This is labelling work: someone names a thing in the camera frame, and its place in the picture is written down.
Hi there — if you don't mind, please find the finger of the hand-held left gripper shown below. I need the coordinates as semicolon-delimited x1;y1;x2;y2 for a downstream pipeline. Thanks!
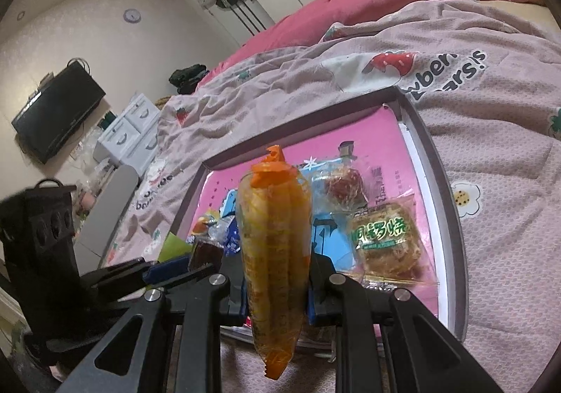
114;264;220;303
81;256;194;291

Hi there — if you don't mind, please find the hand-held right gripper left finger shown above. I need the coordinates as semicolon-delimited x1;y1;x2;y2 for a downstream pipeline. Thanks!
57;255;247;393

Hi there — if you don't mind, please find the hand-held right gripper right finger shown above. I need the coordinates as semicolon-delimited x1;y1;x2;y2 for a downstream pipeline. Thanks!
304;255;505;393

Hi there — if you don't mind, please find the light green snack packet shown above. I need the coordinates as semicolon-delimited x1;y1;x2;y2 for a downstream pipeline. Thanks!
158;232;196;263

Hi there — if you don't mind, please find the brown cake packet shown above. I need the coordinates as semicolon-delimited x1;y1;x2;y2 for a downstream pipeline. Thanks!
188;239;224;273

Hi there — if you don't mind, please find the yellow snack packet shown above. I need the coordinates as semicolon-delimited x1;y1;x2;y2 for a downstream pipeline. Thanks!
188;209;222;245

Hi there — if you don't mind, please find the blue cookie packet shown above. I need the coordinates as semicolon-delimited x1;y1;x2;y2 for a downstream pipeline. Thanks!
210;189;246;256

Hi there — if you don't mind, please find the green label pastry packet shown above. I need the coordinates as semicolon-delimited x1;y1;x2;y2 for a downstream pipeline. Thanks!
346;196;439;289

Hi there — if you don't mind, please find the orange rice cracker packet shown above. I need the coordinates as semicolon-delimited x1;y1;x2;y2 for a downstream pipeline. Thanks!
237;145;314;380

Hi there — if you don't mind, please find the clear packet of red pastry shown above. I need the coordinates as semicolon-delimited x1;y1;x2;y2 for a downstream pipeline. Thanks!
312;163;373;218

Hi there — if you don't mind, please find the grey shallow cardboard box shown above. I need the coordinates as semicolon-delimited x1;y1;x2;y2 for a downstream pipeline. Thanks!
167;85;469;352

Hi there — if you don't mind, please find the white drawer chest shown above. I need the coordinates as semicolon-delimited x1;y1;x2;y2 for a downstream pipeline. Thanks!
96;93;161;177

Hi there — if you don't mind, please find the black television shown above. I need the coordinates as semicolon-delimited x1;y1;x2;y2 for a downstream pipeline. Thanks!
11;62;107;165

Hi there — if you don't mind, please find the dark clothing pile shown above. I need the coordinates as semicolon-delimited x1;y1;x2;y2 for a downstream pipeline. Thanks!
169;64;209;95

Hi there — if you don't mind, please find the pink strawberry printed blanket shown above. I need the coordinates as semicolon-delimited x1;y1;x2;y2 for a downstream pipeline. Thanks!
101;0;561;393

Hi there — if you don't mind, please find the black coat rack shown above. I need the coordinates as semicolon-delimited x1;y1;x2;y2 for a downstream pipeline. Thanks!
219;0;269;36

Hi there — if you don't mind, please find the beige bed sheet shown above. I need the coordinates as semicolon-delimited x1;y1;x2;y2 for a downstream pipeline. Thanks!
482;0;548;12

